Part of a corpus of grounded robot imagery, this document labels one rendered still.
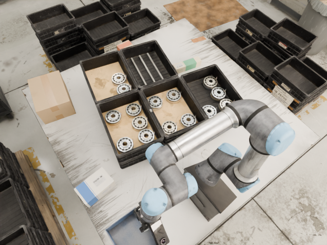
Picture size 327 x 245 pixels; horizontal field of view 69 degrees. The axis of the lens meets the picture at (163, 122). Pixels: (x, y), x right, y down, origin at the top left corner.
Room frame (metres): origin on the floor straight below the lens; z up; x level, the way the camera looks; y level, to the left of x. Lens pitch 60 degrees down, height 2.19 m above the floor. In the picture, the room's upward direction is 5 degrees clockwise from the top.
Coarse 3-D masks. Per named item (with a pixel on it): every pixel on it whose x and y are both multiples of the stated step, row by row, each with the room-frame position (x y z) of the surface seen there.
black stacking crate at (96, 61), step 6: (114, 54) 1.29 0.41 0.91; (90, 60) 1.20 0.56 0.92; (96, 60) 1.23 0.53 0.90; (102, 60) 1.25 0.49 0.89; (108, 60) 1.27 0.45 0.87; (114, 60) 1.29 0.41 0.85; (120, 60) 1.27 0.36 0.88; (84, 66) 1.18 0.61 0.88; (90, 66) 1.20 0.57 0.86; (96, 66) 1.22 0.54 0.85; (102, 66) 1.24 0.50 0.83; (126, 72) 1.16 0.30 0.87; (132, 84) 1.05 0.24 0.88
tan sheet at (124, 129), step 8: (128, 104) 0.92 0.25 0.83; (104, 112) 0.83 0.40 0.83; (120, 112) 0.84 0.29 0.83; (128, 120) 0.79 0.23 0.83; (112, 128) 0.72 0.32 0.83; (120, 128) 0.72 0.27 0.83; (128, 128) 0.73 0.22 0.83; (112, 136) 0.66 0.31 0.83; (120, 136) 0.67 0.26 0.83; (128, 136) 0.67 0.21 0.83; (136, 136) 0.68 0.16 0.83; (136, 144) 0.62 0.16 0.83
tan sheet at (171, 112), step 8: (176, 88) 1.09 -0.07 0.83; (160, 96) 1.01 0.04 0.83; (168, 104) 0.95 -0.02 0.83; (176, 104) 0.95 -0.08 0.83; (184, 104) 0.96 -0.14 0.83; (160, 112) 0.87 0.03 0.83; (168, 112) 0.88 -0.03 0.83; (176, 112) 0.88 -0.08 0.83; (184, 112) 0.89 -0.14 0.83; (160, 120) 0.81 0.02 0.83; (168, 120) 0.82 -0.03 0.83; (176, 120) 0.82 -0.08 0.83; (168, 128) 0.75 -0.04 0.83
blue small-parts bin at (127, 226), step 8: (128, 216) 0.16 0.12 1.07; (112, 224) 0.12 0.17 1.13; (120, 224) 0.13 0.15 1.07; (128, 224) 0.13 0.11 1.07; (136, 224) 0.13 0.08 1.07; (112, 232) 0.09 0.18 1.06; (120, 232) 0.09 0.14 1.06; (128, 232) 0.10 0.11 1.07; (136, 232) 0.10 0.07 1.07; (144, 232) 0.10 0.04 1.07; (112, 240) 0.06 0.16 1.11; (120, 240) 0.06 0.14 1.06; (128, 240) 0.07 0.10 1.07; (136, 240) 0.07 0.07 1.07; (144, 240) 0.07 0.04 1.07; (152, 240) 0.07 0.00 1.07
